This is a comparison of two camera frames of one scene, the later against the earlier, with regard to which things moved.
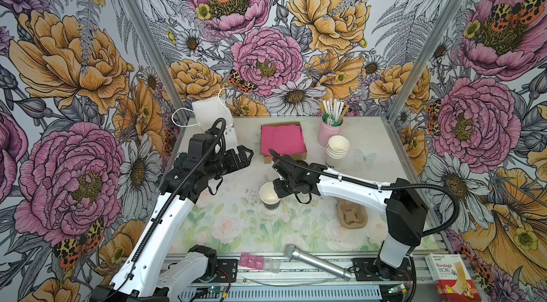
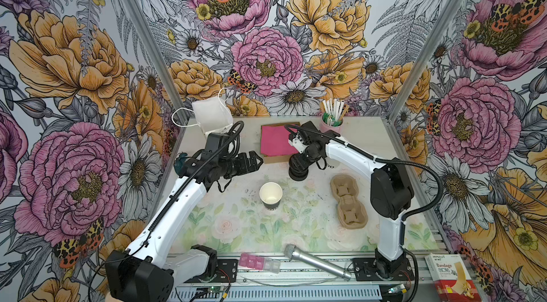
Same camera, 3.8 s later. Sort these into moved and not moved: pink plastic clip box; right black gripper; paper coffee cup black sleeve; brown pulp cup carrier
Moved: right black gripper
Not moved: brown pulp cup carrier; paper coffee cup black sleeve; pink plastic clip box
